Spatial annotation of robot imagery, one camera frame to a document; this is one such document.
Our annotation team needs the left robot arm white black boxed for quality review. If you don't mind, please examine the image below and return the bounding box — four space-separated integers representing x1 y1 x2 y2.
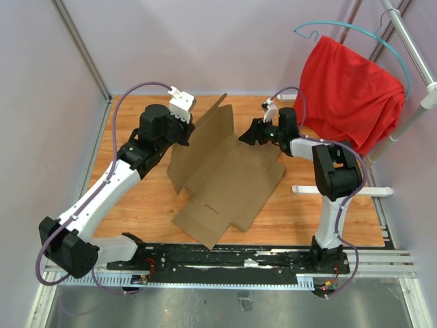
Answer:
38 104 195 279

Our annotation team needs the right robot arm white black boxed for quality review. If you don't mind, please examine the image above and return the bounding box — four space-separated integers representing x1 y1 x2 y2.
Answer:
239 107 365 273

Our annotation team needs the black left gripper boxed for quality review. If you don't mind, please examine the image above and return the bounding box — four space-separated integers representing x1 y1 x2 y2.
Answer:
156 109 196 153

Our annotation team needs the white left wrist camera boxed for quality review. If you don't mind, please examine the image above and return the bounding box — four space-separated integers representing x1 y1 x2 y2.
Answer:
168 86 196 123

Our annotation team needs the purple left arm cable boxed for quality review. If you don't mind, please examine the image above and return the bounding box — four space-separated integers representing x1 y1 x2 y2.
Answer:
36 81 173 315

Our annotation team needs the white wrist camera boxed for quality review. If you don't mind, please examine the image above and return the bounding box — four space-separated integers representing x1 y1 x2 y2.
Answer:
168 86 196 123
262 98 278 123

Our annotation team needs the brown cardboard box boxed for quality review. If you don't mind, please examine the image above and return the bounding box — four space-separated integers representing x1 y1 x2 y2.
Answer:
167 96 285 249

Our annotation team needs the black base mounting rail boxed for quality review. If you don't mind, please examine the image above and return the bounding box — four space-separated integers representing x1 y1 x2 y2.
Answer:
106 243 351 274

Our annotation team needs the white garment rack base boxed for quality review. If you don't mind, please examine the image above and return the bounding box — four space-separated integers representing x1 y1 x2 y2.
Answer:
292 185 393 197

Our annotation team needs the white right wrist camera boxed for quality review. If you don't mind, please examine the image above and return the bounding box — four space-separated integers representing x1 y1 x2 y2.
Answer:
262 98 278 123

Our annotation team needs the grey slotted cable duct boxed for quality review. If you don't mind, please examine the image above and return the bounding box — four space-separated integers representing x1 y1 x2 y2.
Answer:
64 268 315 290

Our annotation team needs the teal clothes hanger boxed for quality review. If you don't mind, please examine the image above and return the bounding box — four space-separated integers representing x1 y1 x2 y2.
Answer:
292 9 412 102

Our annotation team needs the silver garment rack pole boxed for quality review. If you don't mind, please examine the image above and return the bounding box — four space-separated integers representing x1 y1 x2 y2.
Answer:
363 1 436 165

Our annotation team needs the red cloth on hanger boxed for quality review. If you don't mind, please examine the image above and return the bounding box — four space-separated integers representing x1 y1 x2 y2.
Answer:
294 36 404 156

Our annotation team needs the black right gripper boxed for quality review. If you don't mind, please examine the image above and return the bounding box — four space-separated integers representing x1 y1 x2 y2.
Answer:
239 116 284 146

